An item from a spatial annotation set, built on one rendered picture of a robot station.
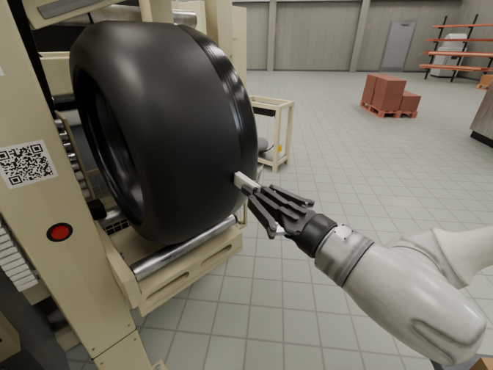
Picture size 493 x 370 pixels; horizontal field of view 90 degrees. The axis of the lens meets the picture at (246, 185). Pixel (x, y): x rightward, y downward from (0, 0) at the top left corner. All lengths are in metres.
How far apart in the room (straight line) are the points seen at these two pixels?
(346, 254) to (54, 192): 0.55
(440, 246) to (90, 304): 0.79
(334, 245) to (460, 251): 0.21
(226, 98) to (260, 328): 1.34
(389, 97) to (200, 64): 5.61
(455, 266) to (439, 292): 0.12
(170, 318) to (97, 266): 1.03
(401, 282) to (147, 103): 0.47
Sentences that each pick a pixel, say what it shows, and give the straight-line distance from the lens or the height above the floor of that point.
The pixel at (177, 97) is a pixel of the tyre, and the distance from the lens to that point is 0.48.
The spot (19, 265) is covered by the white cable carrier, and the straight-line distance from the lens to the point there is 0.71.
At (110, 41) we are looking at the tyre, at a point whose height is 1.41.
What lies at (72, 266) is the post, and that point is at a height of 0.96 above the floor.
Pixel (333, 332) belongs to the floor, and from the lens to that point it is 1.68.
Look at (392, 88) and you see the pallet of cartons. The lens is 6.01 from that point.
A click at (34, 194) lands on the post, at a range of 0.62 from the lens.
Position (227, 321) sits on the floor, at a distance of 1.65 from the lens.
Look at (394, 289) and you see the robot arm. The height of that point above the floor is 1.14.
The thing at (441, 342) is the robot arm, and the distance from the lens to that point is 0.42.
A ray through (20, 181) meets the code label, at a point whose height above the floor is 1.19.
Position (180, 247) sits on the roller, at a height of 0.92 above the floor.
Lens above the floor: 1.41
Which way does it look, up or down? 30 degrees down
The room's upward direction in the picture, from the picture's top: straight up
